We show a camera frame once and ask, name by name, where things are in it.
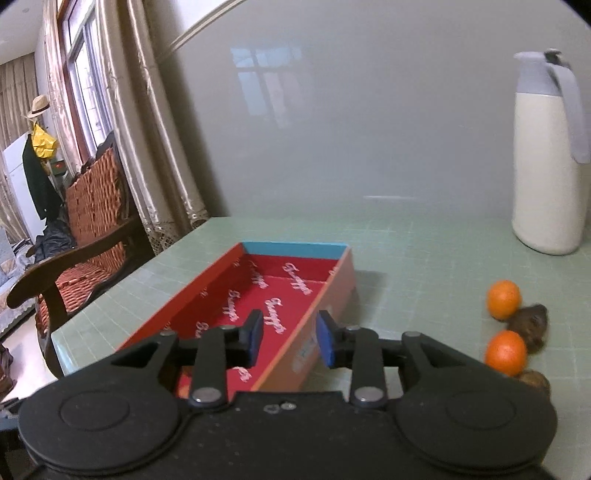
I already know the sheer beige curtain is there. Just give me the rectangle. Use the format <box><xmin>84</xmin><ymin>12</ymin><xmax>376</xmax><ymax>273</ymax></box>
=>
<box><xmin>0</xmin><ymin>51</ymin><xmax>42</xmax><ymax>241</ymax></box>

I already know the brown walnut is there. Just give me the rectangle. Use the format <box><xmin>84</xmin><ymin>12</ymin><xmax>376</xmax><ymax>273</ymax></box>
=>
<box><xmin>507</xmin><ymin>303</ymin><xmax>550</xmax><ymax>355</ymax></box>
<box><xmin>519</xmin><ymin>369</ymin><xmax>551</xmax><ymax>398</ymax></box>

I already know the red cardboard box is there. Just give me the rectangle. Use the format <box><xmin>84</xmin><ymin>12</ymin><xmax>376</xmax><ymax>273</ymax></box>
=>
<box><xmin>115</xmin><ymin>241</ymin><xmax>357</xmax><ymax>400</ymax></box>

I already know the dark cloth pile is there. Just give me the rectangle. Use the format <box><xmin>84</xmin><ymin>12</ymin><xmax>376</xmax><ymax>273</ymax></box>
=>
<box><xmin>25</xmin><ymin>217</ymin><xmax>79</xmax><ymax>264</ymax></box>

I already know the cream thermos jug grey lid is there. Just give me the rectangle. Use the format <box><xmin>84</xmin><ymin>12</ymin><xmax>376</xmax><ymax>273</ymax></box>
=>
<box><xmin>512</xmin><ymin>48</ymin><xmax>591</xmax><ymax>256</ymax></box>

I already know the beige satin curtain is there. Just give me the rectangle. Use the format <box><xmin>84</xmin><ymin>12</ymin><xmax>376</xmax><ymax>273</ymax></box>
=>
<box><xmin>95</xmin><ymin>0</ymin><xmax>211</xmax><ymax>257</ymax></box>

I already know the yellow cloth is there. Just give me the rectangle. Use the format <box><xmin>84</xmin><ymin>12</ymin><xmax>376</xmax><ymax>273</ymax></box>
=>
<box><xmin>31</xmin><ymin>122</ymin><xmax>60</xmax><ymax>161</ymax></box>

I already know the wooden armchair woven cushion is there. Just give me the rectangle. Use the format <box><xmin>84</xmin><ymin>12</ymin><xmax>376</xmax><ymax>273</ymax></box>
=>
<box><xmin>7</xmin><ymin>131</ymin><xmax>155</xmax><ymax>379</ymax></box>

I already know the orange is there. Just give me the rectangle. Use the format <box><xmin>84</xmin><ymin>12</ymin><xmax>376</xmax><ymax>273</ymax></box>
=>
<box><xmin>485</xmin><ymin>330</ymin><xmax>528</xmax><ymax>377</ymax></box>
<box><xmin>487</xmin><ymin>280</ymin><xmax>523</xmax><ymax>322</ymax></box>

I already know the white cabinet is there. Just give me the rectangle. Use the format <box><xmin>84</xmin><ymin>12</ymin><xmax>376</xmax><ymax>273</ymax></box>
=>
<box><xmin>2</xmin><ymin>134</ymin><xmax>47</xmax><ymax>243</ymax></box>

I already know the straw hat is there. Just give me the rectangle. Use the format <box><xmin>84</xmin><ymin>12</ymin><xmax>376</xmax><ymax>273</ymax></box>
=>
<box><xmin>25</xmin><ymin>95</ymin><xmax>52</xmax><ymax>121</ymax></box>

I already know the dark hanging jacket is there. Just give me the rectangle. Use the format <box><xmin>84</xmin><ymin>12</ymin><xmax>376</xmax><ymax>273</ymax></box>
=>
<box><xmin>22</xmin><ymin>131</ymin><xmax>63</xmax><ymax>221</ymax></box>

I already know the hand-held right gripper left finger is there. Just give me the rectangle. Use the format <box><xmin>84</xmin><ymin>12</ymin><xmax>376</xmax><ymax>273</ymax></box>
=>
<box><xmin>110</xmin><ymin>310</ymin><xmax>265</xmax><ymax>411</ymax></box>

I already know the patterned sofa cover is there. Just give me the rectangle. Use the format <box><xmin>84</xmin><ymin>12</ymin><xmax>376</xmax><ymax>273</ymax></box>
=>
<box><xmin>0</xmin><ymin>240</ymin><xmax>40</xmax><ymax>335</ymax></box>

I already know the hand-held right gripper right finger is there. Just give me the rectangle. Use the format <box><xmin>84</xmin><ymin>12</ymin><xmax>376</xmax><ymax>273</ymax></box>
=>
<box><xmin>317</xmin><ymin>310</ymin><xmax>474</xmax><ymax>411</ymax></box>

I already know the green grid table mat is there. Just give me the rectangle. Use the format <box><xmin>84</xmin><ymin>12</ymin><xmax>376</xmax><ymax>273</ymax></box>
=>
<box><xmin>51</xmin><ymin>215</ymin><xmax>591</xmax><ymax>416</ymax></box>

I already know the brown framed window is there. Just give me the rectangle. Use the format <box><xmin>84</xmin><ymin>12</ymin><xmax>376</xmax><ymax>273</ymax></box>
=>
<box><xmin>58</xmin><ymin>0</ymin><xmax>116</xmax><ymax>160</ymax></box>

